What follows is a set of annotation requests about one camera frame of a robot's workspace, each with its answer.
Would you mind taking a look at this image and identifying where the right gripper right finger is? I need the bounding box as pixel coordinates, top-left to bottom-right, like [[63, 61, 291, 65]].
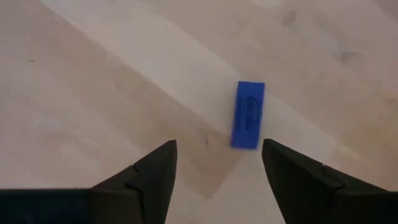
[[261, 138, 398, 224]]

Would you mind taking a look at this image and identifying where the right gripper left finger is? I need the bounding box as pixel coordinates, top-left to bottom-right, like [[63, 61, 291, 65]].
[[90, 139, 178, 224]]

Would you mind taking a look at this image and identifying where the dark blue eraser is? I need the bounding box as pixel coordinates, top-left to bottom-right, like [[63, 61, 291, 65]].
[[229, 80, 266, 151]]

